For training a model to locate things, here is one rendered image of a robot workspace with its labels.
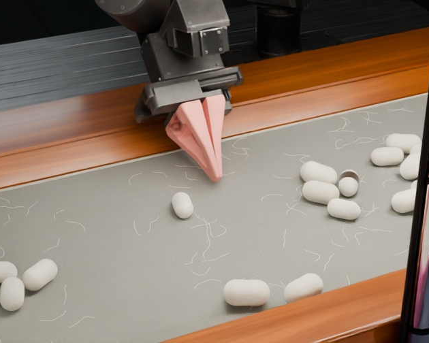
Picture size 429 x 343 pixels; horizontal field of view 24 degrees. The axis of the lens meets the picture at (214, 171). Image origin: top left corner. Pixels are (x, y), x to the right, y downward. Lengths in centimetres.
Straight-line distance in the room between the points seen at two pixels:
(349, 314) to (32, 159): 38
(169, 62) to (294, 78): 22
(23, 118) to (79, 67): 35
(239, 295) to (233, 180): 21
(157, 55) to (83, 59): 47
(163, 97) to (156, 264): 17
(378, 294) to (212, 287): 14
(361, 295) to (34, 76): 72
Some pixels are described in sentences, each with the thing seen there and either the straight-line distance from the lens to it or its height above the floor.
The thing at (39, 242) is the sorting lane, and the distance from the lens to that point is 91.
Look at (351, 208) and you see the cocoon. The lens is 92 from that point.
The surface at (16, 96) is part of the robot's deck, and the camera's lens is 134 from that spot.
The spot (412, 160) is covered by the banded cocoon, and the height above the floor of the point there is 76.
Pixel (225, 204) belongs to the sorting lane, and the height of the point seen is 74.
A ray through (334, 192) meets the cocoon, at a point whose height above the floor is 76.
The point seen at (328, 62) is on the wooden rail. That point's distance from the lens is 118.
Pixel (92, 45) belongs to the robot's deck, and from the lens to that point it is 147.
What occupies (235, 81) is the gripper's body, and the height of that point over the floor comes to 83.
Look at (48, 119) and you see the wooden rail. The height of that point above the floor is 77.
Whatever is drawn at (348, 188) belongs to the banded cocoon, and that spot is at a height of 75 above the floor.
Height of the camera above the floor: 125
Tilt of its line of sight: 31 degrees down
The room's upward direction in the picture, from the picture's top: straight up
